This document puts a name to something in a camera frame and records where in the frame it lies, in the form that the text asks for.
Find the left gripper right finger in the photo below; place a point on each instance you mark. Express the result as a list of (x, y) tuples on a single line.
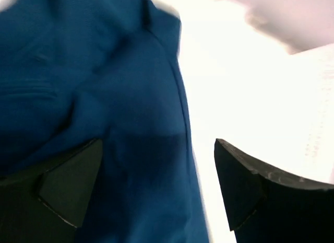
[(266, 204)]

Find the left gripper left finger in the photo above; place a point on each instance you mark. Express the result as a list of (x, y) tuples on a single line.
[(47, 202)]

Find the blue polo t-shirt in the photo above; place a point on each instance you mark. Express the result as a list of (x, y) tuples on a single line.
[(73, 71)]

